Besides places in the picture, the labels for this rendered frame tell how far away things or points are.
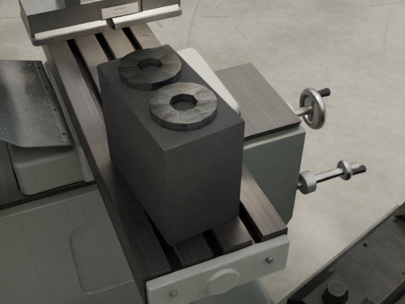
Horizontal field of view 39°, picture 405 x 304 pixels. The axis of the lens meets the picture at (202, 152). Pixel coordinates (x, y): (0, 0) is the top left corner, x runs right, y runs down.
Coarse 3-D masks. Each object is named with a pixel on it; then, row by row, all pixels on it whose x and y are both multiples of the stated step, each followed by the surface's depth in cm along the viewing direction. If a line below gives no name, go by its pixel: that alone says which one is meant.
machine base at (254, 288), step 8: (256, 280) 166; (232, 288) 164; (240, 288) 164; (248, 288) 164; (256, 288) 164; (264, 288) 172; (216, 296) 162; (224, 296) 162; (232, 296) 162; (240, 296) 162; (248, 296) 162; (256, 296) 162; (264, 296) 162
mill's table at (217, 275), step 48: (48, 48) 121; (96, 48) 121; (144, 48) 121; (96, 96) 112; (96, 144) 98; (240, 192) 90; (144, 240) 82; (192, 240) 82; (240, 240) 82; (288, 240) 84; (144, 288) 80; (192, 288) 81
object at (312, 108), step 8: (312, 88) 152; (304, 96) 155; (312, 96) 150; (320, 96) 150; (288, 104) 150; (304, 104) 157; (312, 104) 152; (320, 104) 149; (296, 112) 152; (304, 112) 152; (312, 112) 154; (320, 112) 149; (304, 120) 158; (312, 120) 155; (320, 120) 150; (312, 128) 155; (320, 128) 153
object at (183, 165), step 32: (128, 64) 81; (160, 64) 82; (128, 96) 77; (160, 96) 75; (192, 96) 75; (128, 128) 79; (160, 128) 72; (192, 128) 72; (224, 128) 72; (128, 160) 85; (160, 160) 71; (192, 160) 73; (224, 160) 76; (160, 192) 76; (192, 192) 76; (224, 192) 80; (160, 224) 81; (192, 224) 81
